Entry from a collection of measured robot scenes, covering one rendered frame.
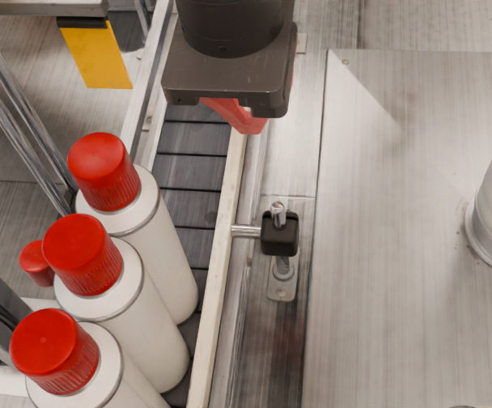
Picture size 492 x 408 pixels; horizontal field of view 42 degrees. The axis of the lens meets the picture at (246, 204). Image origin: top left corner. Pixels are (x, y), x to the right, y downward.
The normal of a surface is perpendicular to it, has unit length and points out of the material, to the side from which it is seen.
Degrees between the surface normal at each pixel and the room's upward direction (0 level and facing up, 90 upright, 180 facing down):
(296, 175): 0
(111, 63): 90
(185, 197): 0
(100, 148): 3
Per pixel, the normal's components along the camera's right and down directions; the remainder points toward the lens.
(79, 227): -0.11, -0.48
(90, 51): -0.12, 0.86
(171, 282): 0.66, 0.61
